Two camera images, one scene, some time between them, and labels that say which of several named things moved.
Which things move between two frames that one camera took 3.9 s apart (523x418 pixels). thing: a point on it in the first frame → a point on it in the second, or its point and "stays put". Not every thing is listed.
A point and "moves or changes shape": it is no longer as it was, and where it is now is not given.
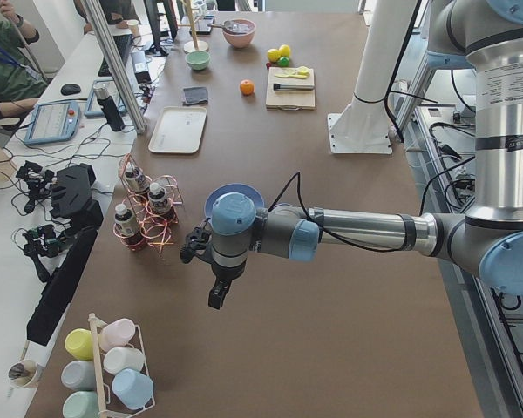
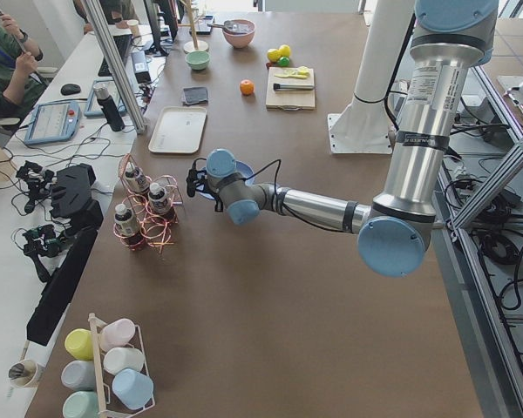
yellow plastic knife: [298, 75] stays put
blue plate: [234, 207] moves or changes shape
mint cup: [81, 404] stays put
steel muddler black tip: [293, 86] stays put
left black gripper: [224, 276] → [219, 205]
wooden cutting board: [290, 89] stays put
